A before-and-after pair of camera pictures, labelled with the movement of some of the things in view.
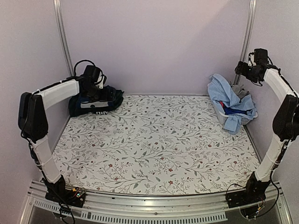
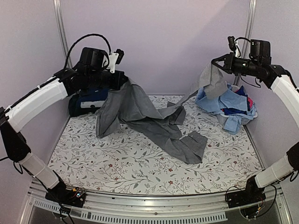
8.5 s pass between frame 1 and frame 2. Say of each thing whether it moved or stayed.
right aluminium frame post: stayed
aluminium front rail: stayed
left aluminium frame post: stayed
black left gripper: moved
